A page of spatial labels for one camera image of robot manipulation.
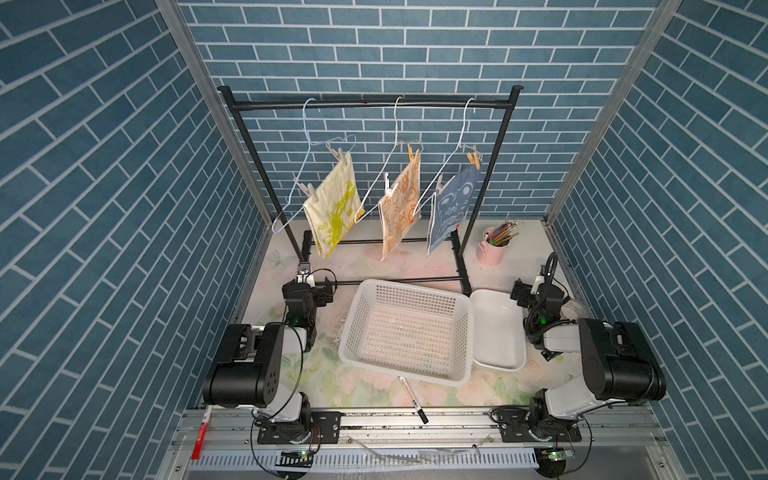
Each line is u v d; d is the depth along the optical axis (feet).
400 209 2.76
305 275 2.58
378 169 3.45
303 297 2.32
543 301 2.34
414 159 2.76
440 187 2.49
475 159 2.83
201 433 2.37
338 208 2.84
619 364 1.49
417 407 2.52
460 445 2.37
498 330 3.07
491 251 3.33
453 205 2.91
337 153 2.64
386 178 2.37
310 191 2.33
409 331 2.93
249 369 1.49
